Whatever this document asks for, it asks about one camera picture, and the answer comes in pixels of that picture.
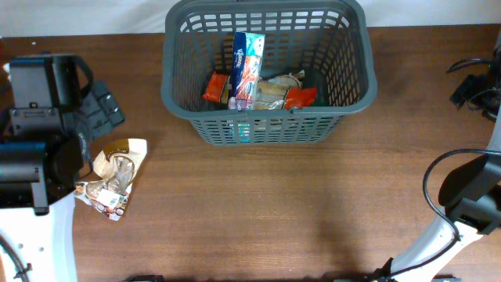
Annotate beige white rice bag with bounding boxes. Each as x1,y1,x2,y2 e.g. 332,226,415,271
268,70,305,89

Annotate beige clear snack bag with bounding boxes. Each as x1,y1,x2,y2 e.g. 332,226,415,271
74,139,148,221

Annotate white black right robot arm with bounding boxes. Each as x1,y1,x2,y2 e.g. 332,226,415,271
366,43,500,281

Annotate grey plastic mesh basket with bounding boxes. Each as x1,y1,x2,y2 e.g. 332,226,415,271
160,0,377,146

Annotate orange-ended pasta packet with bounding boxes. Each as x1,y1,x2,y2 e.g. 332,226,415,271
202,73,318,110

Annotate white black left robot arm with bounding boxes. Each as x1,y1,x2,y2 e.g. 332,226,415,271
1,54,124,281

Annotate multicolour tissue pack bundle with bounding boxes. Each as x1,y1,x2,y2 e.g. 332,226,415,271
228,31,265,111

